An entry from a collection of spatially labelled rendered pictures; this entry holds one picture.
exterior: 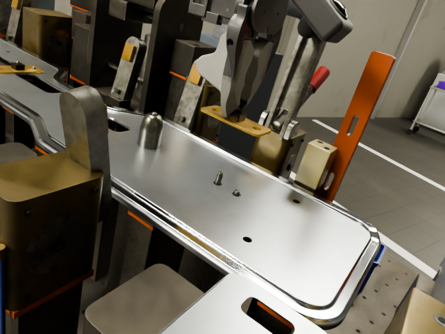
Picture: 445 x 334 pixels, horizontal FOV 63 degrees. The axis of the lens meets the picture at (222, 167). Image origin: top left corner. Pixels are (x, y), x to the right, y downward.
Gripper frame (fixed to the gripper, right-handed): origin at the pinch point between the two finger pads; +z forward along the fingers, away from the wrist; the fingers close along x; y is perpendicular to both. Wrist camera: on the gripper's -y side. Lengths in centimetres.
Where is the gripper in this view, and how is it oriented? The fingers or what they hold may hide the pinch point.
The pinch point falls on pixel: (238, 107)
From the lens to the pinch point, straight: 43.7
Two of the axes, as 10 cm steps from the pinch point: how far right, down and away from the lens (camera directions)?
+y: -8.0, -4.2, 4.3
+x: -5.5, 2.3, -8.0
